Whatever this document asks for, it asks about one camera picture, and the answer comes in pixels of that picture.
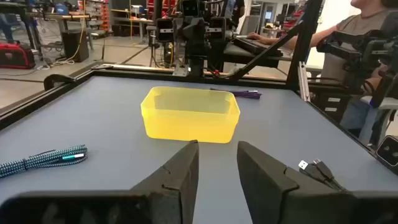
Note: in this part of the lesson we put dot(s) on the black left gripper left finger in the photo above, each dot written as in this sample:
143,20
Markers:
174,186

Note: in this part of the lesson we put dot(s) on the black aluminium table frame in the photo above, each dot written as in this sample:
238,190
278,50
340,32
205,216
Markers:
140,73

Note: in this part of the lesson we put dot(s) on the translucent yellow plastic bin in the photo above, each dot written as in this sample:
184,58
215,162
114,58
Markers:
186,124

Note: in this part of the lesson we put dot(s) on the shelf with orange bins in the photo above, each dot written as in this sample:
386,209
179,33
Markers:
99,12

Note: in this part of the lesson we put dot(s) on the black drawer cabinet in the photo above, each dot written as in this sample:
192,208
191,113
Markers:
320,105

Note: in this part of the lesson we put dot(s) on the wooden workbench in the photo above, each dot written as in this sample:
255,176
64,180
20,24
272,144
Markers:
62,16

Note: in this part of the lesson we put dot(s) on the black table-level camera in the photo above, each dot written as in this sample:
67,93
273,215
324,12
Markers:
388,152

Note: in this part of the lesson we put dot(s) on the black trash bin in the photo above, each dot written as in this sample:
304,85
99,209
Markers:
74,46

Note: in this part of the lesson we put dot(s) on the person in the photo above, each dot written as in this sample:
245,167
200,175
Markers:
357,23

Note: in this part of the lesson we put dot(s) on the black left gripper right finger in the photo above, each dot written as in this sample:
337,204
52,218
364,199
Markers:
267,193

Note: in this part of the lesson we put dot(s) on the black keyboard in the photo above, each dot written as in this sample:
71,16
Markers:
252,46

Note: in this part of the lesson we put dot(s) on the red and black bag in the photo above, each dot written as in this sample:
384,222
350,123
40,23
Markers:
15,56

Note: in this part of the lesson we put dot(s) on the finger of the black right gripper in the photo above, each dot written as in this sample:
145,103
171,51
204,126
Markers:
188,29
200,29

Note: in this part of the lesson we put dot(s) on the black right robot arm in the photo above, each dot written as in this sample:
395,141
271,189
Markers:
196,59

